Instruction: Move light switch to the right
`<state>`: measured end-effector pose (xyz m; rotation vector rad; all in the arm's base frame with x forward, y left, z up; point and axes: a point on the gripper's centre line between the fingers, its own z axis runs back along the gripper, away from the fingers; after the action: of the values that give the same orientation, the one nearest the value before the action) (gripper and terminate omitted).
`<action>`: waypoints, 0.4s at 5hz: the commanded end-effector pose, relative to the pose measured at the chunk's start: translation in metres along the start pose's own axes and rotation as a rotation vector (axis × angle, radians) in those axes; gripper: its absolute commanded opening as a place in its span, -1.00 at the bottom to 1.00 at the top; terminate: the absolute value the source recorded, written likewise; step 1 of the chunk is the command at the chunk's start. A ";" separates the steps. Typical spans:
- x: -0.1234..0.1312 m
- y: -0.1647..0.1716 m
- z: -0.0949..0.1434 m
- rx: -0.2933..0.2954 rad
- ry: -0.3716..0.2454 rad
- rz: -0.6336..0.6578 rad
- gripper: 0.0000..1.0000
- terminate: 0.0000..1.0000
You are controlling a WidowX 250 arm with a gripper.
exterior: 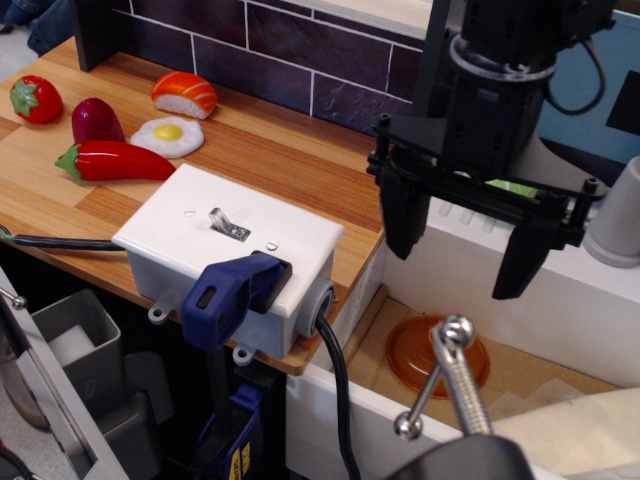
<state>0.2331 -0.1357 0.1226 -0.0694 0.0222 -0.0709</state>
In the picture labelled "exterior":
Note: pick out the white light switch box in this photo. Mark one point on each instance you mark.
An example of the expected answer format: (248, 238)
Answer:
(169, 243)

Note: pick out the red toy strawberry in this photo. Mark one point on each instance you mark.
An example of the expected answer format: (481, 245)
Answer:
(35, 99)

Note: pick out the clear light switch toggle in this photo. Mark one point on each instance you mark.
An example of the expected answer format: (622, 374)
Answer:
(220, 223)

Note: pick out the blue black bar clamp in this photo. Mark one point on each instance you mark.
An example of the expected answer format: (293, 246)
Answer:
(216, 306)

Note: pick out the white toy sink basin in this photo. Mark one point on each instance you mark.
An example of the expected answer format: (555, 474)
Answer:
(564, 356)

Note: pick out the purple toy eggplant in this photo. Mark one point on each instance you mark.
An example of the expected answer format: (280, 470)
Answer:
(94, 119)

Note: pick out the orange plastic bowl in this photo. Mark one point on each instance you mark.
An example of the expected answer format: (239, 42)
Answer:
(410, 354)

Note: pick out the grey plastic bin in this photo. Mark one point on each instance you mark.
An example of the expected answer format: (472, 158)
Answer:
(87, 344)

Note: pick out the toy salmon sushi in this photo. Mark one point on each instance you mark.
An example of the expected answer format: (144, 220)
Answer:
(184, 93)

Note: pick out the grey plastic cup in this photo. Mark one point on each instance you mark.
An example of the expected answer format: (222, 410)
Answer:
(612, 237)

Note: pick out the red toy chili pepper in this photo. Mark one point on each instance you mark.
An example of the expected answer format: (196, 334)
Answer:
(97, 160)

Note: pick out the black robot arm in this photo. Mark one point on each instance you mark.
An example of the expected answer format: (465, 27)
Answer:
(516, 28)

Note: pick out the toy fried egg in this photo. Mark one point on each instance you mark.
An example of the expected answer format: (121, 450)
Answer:
(170, 137)

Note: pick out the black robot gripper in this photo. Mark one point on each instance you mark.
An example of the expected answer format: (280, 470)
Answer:
(476, 145)

